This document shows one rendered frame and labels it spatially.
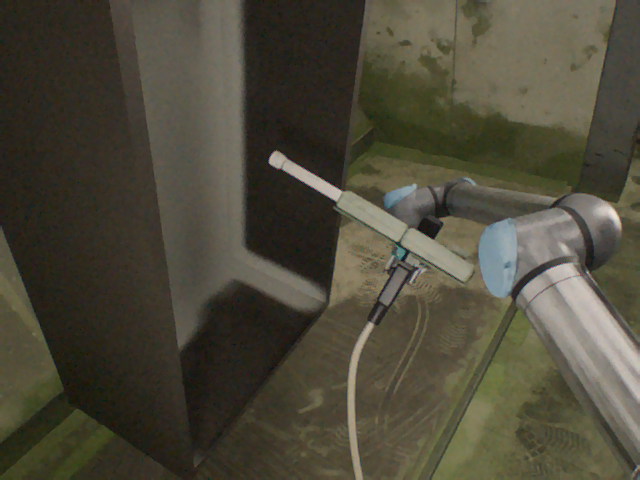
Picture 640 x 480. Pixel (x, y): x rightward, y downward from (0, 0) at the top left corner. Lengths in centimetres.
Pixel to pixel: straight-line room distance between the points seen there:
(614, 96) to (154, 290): 227
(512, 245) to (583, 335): 16
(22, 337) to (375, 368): 114
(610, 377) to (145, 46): 95
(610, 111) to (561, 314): 200
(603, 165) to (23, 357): 246
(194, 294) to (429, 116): 181
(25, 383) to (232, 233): 81
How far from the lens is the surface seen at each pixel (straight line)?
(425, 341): 207
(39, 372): 204
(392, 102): 311
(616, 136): 283
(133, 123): 67
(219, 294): 162
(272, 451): 183
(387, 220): 115
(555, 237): 92
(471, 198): 133
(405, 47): 298
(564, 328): 85
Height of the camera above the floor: 155
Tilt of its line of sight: 36 degrees down
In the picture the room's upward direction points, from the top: 7 degrees counter-clockwise
